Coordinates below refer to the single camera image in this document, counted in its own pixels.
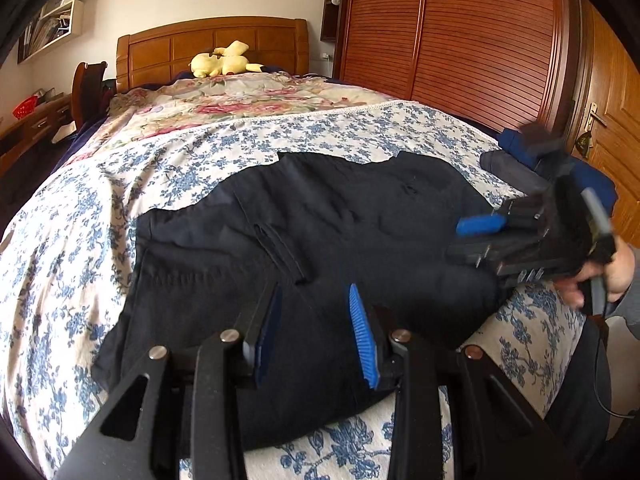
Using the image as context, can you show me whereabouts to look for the black pants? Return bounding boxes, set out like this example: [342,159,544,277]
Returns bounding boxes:
[92,151,507,453]

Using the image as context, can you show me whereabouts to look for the wooden slatted wardrobe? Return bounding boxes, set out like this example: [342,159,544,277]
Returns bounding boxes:
[320,0,583,137]

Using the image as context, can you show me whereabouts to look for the wooden bed headboard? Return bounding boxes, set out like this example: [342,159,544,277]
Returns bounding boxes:
[116,17,310,94]

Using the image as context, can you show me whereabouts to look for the wooden desk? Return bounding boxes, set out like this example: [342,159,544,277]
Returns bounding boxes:
[0,91,74,161]

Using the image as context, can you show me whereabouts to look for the brass door handle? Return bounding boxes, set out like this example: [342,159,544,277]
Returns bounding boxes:
[575,102,609,155]

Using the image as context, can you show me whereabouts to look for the blue floral bed sheet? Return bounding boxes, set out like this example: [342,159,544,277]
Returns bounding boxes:
[0,100,591,480]

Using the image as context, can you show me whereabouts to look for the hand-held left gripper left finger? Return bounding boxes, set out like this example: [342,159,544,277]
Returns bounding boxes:
[55,281,284,480]

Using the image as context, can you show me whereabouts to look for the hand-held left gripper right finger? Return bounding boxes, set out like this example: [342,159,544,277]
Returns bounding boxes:
[348,283,587,480]

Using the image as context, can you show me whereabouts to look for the yellow plush toy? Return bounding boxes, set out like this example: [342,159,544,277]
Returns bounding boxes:
[189,40,264,79]

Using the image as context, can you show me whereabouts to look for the pink floral quilt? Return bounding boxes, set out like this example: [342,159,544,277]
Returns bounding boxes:
[65,70,401,166]

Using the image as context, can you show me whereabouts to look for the folded blue cloth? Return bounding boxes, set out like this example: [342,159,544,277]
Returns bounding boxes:
[499,127,617,207]

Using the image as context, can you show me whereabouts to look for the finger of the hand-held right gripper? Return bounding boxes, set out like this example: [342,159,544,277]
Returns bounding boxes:
[446,241,503,267]
[456,212,508,237]

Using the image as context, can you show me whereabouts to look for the person's dark clothing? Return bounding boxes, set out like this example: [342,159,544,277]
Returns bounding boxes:
[542,312,640,471]

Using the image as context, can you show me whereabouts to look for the white wall shelf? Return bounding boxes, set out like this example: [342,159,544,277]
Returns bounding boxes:
[17,0,86,64]

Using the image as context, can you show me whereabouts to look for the wooden chair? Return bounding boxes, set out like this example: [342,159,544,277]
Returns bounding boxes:
[71,60,109,132]

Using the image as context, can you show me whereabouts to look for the wooden door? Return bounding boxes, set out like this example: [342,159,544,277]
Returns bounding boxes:
[575,0,640,251]

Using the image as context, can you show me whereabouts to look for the folded grey cloth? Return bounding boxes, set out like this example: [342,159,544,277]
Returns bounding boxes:
[479,150,551,194]

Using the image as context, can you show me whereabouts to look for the person's right forearm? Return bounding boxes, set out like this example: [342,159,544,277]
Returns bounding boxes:
[606,245,640,323]

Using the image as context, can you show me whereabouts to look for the person's right hand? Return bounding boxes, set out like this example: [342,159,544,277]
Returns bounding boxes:
[559,237,640,311]

